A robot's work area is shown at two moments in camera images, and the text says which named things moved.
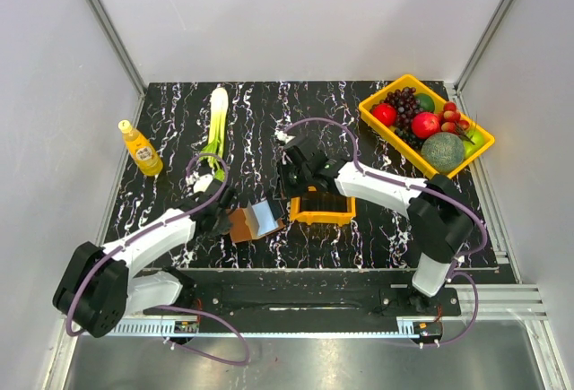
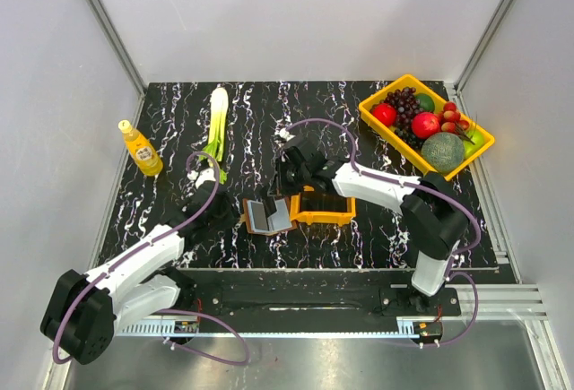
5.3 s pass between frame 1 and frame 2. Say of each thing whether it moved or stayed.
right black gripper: stayed
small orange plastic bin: stayed
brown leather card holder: moved
